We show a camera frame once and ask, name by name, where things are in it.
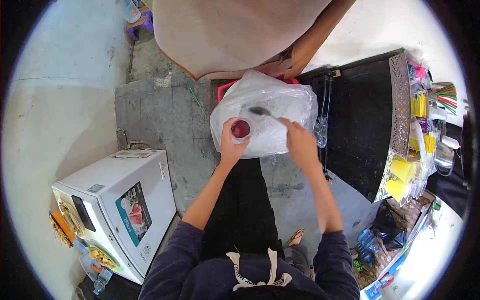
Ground black stall counter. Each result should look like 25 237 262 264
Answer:
298 48 467 205

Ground clear cup with red drink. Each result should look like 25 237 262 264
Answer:
230 117 255 145

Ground perforated metal rack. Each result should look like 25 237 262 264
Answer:
375 52 414 203

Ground stack of yellow cups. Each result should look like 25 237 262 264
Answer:
385 157 418 204

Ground small clear plastic bag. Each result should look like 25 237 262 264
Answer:
312 115 329 149

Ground white cable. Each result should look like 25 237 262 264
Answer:
115 127 151 151

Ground person's right hand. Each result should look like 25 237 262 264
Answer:
279 118 322 172

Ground white chest freezer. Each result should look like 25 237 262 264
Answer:
51 149 177 285

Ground clear plastic jug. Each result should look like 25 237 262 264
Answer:
124 0 142 23

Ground purple stool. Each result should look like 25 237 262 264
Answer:
125 9 155 41

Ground person's right fingers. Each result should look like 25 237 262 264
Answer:
279 118 303 134

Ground person's legs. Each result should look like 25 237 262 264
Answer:
202 157 314 278

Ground dark scoop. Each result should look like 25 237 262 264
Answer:
248 106 281 121

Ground black plastic bag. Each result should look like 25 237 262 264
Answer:
370 202 408 252

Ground person's body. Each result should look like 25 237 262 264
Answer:
138 220 361 300

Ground green plate of snacks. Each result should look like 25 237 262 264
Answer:
85 245 121 272

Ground orange tray of snacks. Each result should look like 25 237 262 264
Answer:
48 210 76 248

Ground red plastic crate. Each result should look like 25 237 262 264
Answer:
217 76 301 103

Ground pile of blue water bottles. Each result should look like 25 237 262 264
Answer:
353 228 380 266

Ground green straw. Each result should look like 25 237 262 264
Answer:
189 88 207 115

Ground person's left hand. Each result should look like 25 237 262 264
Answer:
219 118 251 166

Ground clear plastic bag of ice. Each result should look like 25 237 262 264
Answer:
209 69 319 160

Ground clear plastic bottle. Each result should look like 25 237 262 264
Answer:
93 268 114 296

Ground bundle of coloured straws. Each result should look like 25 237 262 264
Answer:
429 83 459 116

